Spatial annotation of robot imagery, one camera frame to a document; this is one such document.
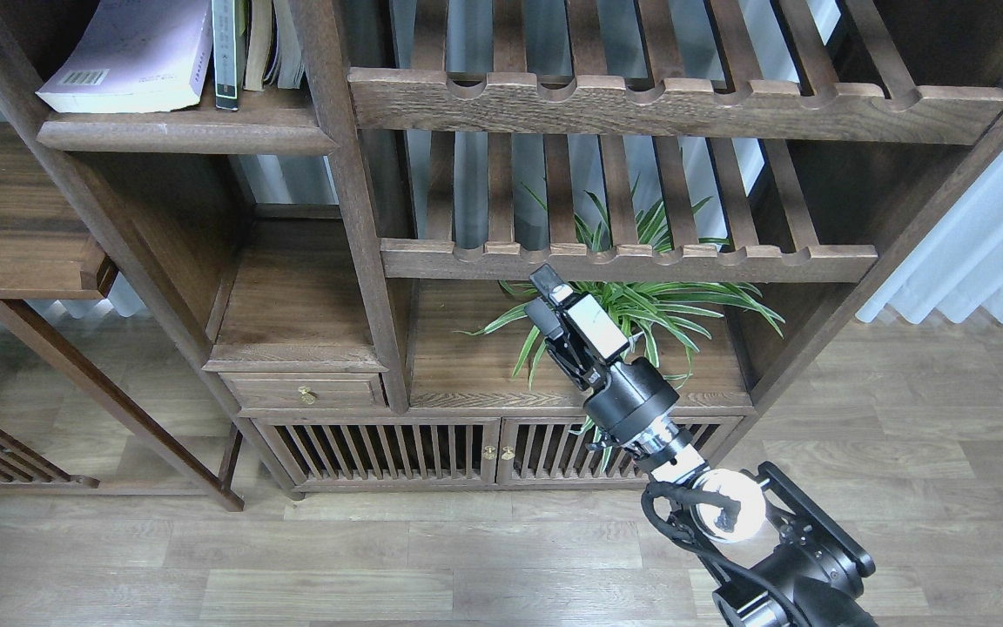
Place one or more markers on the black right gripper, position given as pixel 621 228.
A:
pixel 630 401

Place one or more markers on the grey green cover book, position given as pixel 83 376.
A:
pixel 229 22

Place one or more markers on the white paperback book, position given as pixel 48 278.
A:
pixel 136 56

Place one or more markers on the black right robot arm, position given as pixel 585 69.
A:
pixel 778 558

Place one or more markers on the brass cabinet door knobs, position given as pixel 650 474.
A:
pixel 490 453

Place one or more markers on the dark wooden bookshelf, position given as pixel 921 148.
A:
pixel 339 236

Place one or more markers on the brass drawer knob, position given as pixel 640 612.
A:
pixel 306 396

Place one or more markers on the white open standing book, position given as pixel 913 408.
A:
pixel 287 69

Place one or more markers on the tan standing book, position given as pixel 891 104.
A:
pixel 259 44

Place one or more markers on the white curtain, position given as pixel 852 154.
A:
pixel 958 268

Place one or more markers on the wooden side table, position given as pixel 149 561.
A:
pixel 82 433

